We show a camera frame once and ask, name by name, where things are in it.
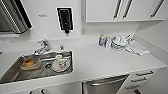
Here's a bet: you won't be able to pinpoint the stack of white bowls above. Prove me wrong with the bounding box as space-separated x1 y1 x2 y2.
110 34 134 52

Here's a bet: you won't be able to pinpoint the stainless steel dishwasher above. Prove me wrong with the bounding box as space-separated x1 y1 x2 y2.
81 74 131 94

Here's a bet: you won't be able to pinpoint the dish soap bottle yellow cap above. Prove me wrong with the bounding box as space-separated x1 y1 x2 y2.
98 34 106 48

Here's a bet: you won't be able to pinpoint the small chrome sink knob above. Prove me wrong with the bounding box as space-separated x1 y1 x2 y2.
59 44 65 51

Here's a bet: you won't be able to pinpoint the small clear bottle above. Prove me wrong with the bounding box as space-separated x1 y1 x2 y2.
104 36 111 49

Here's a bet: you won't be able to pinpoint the white cup red print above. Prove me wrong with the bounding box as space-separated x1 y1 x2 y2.
50 54 72 73

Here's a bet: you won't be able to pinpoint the black soap dispenser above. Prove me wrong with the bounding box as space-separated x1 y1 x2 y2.
56 7 75 35

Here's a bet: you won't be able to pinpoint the chrome sink faucet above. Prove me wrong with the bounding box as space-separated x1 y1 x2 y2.
33 39 52 55

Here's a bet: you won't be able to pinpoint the orange food container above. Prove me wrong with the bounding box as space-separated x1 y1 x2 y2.
20 58 42 72

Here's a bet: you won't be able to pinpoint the narrow white drawer unit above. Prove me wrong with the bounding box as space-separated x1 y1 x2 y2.
116 68 158 94

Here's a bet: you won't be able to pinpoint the white two-door sink cabinet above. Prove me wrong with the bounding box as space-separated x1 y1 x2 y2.
0 81 83 94

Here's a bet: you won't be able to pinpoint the steel paper towel dispenser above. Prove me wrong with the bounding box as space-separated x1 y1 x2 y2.
0 0 33 34

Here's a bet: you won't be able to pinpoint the stainless steel sink basin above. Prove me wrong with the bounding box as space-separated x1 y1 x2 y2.
0 50 74 84

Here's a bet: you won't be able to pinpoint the white wall outlet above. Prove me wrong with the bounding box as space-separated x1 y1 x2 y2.
80 27 87 36

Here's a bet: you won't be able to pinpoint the small grey wall label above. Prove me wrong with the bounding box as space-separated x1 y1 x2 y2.
38 14 48 18

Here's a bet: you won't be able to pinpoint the white wall cabinet three doors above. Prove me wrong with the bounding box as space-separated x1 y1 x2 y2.
84 0 168 24

